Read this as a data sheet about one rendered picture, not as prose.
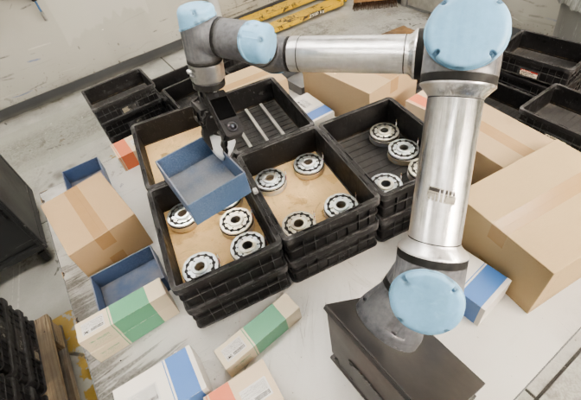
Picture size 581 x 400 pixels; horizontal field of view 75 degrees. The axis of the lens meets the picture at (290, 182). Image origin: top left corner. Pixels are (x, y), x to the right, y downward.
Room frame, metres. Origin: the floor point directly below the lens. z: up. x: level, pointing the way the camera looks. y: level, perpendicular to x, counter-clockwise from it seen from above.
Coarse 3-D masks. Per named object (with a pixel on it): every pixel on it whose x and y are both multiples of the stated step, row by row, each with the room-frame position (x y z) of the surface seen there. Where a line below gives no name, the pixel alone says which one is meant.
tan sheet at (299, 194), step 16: (288, 176) 0.93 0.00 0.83; (320, 176) 0.91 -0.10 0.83; (288, 192) 0.86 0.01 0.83; (304, 192) 0.85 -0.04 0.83; (320, 192) 0.84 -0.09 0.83; (336, 192) 0.82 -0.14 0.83; (272, 208) 0.80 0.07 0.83; (288, 208) 0.79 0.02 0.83; (304, 208) 0.78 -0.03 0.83; (320, 208) 0.77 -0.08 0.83
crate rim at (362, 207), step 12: (300, 132) 1.04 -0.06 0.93; (240, 156) 0.96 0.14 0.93; (252, 180) 0.84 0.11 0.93; (360, 180) 0.76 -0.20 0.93; (372, 192) 0.71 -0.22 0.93; (264, 204) 0.74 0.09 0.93; (360, 204) 0.67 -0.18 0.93; (372, 204) 0.67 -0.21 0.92; (336, 216) 0.65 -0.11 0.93; (348, 216) 0.65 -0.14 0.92; (276, 228) 0.64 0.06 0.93; (312, 228) 0.62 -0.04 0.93; (324, 228) 0.63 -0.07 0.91; (288, 240) 0.60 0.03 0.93; (300, 240) 0.60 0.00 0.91
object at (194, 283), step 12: (252, 192) 0.79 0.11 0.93; (156, 216) 0.77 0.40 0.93; (264, 216) 0.69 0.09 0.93; (156, 228) 0.72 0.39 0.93; (276, 240) 0.60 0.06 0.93; (252, 252) 0.58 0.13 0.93; (264, 252) 0.57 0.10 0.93; (168, 264) 0.60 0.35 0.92; (228, 264) 0.56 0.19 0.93; (240, 264) 0.56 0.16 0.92; (168, 276) 0.55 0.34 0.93; (204, 276) 0.53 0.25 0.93; (216, 276) 0.54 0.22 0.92; (180, 288) 0.51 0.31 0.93; (192, 288) 0.52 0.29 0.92
